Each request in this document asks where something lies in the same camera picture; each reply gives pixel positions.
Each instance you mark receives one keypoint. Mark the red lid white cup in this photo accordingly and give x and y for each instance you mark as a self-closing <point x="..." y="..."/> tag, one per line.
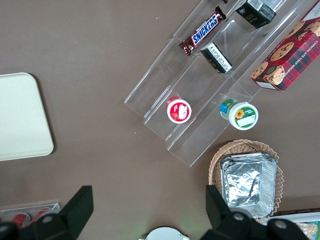
<point x="178" y="111"/>

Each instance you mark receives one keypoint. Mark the beige plastic tray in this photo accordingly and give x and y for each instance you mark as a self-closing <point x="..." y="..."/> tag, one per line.
<point x="22" y="117"/>

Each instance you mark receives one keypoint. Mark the light tan wicker basket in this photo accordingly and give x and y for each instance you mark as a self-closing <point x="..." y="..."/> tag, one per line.
<point x="216" y="160"/>

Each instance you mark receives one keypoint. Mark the clear acrylic step shelf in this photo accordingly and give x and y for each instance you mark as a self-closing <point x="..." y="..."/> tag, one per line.
<point x="180" y="82"/>

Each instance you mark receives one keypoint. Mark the green lid white cup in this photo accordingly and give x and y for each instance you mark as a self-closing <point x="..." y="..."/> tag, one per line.
<point x="243" y="117"/>

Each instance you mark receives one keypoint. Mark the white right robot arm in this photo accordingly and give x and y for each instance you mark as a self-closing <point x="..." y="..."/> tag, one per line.
<point x="167" y="233"/>

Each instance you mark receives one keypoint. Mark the small black carton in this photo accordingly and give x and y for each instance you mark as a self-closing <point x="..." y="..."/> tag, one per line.
<point x="255" y="13"/>
<point x="217" y="58"/>

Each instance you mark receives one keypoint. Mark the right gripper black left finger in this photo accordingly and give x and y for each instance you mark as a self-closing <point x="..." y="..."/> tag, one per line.
<point x="75" y="215"/>

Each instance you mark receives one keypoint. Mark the aluminium foil container stack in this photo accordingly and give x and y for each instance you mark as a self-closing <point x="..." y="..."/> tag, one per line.
<point x="247" y="185"/>

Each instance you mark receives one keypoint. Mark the large clear cracker bag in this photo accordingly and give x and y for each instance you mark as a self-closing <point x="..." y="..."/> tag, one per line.
<point x="310" y="231"/>

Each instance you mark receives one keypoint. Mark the clear acrylic bottle rack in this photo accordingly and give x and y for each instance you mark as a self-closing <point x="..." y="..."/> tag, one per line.
<point x="53" y="206"/>

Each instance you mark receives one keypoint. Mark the red tartan cookie box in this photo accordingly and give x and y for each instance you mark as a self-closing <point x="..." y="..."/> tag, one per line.
<point x="290" y="57"/>

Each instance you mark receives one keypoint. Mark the white rectangular snack bin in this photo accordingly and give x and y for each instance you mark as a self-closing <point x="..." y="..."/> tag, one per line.
<point x="303" y="218"/>

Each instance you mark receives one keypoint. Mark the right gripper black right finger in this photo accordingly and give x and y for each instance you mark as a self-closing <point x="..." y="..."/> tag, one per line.
<point x="225" y="225"/>

